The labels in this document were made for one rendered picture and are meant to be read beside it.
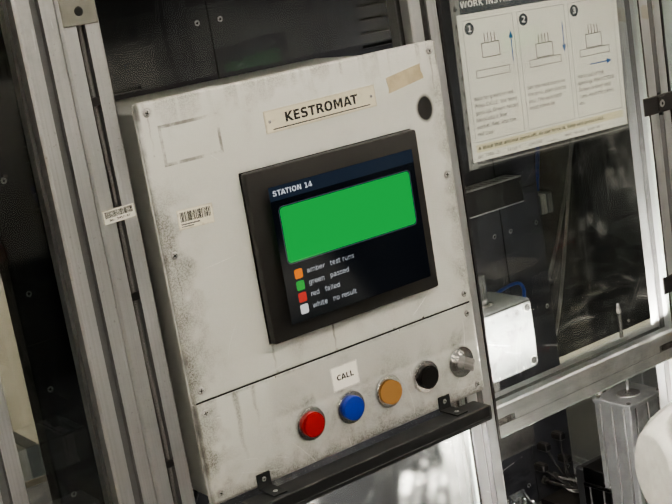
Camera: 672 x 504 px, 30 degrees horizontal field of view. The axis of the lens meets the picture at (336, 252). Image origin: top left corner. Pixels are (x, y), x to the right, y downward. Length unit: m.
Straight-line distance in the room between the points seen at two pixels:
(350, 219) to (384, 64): 0.20
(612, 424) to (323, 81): 0.96
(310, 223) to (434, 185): 0.21
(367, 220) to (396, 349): 0.18
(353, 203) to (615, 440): 0.89
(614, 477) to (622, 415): 0.13
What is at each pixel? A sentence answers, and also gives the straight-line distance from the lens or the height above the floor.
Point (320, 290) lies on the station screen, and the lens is 1.45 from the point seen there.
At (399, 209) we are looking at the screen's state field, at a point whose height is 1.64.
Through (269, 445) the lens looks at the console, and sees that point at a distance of 1.47.
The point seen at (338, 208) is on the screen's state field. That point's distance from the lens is 1.46.
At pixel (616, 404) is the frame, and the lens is 2.17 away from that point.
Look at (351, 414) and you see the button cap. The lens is 1.52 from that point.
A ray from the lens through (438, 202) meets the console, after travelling 1.58.
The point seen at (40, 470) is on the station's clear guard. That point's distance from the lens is 1.38.
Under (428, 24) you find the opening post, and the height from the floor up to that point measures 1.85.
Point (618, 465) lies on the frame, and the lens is 2.23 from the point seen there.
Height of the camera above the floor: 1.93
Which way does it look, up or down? 12 degrees down
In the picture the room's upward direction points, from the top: 9 degrees counter-clockwise
